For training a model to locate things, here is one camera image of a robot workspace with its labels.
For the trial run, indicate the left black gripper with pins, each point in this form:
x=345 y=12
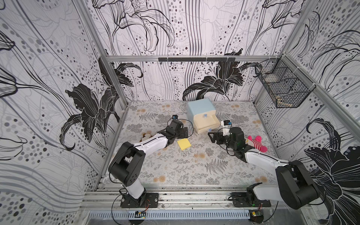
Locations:
x=181 y=131

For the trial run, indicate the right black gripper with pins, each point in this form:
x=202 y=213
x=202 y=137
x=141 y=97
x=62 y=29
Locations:
x=220 y=138

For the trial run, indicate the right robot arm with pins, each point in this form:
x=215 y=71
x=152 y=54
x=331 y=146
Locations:
x=295 y=186

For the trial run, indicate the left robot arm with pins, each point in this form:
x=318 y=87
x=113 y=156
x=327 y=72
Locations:
x=128 y=161

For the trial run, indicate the yellow sticky notes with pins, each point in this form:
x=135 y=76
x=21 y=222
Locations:
x=184 y=143

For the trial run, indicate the pink striped plush toy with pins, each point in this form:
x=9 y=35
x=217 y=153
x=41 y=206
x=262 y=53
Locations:
x=256 y=143

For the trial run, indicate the brown white plush dog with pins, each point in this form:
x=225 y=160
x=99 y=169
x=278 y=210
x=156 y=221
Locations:
x=146 y=136

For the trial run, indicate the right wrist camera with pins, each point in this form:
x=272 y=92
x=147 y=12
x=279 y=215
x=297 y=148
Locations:
x=226 y=125

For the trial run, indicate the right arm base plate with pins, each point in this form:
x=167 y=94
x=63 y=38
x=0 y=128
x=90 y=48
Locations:
x=244 y=199

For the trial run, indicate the white slotted cable duct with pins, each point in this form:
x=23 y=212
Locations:
x=171 y=214

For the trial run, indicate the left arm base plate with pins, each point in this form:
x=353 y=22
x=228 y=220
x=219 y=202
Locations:
x=146 y=200

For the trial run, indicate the black wire basket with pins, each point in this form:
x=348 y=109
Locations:
x=282 y=81

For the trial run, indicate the black bar on rail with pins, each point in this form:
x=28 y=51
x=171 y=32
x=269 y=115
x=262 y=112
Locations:
x=192 y=59

